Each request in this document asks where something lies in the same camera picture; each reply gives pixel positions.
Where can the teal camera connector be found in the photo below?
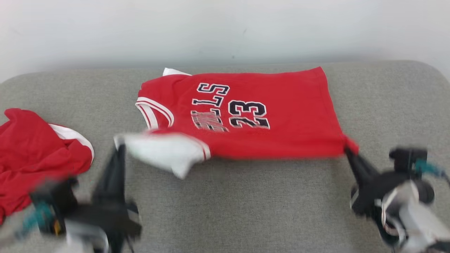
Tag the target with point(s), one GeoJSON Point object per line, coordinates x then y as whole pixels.
{"type": "Point", "coordinates": [33, 219]}
{"type": "Point", "coordinates": [430, 169]}

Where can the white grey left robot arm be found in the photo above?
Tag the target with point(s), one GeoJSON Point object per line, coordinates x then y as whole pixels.
{"type": "Point", "coordinates": [86, 240]}

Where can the teal right camera connector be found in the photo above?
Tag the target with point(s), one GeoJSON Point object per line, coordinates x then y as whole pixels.
{"type": "Point", "coordinates": [430, 169]}

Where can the teal left camera connector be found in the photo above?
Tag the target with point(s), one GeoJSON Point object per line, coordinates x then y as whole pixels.
{"type": "Point", "coordinates": [33, 219]}

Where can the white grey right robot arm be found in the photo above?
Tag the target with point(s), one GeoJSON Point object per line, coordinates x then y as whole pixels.
{"type": "Point", "coordinates": [418, 225]}

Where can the grey fabric sofa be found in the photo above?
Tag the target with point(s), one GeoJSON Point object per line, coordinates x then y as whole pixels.
{"type": "Point", "coordinates": [246, 203]}

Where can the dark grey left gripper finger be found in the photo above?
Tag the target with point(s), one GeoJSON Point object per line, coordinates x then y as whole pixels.
{"type": "Point", "coordinates": [104, 186]}
{"type": "Point", "coordinates": [120, 179]}

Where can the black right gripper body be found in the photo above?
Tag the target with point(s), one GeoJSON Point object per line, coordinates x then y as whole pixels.
{"type": "Point", "coordinates": [372, 195]}

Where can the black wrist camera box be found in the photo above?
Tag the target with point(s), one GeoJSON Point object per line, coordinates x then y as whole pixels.
{"type": "Point", "coordinates": [52, 203]}
{"type": "Point", "coordinates": [407, 160]}

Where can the red shorts with white band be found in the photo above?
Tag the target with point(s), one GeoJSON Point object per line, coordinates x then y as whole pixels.
{"type": "Point", "coordinates": [31, 154]}

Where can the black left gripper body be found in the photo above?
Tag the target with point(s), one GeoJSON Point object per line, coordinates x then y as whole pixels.
{"type": "Point", "coordinates": [105, 221]}

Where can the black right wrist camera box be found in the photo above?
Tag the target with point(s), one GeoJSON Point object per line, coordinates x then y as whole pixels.
{"type": "Point", "coordinates": [407, 160]}

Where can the red basketball jersey number 23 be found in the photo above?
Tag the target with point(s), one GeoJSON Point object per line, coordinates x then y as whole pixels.
{"type": "Point", "coordinates": [281, 140]}

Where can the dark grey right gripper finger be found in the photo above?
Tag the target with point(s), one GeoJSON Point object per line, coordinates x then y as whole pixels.
{"type": "Point", "coordinates": [369, 170]}
{"type": "Point", "coordinates": [357, 168]}

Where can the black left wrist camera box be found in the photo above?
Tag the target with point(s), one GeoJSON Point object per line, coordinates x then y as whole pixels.
{"type": "Point", "coordinates": [52, 203]}

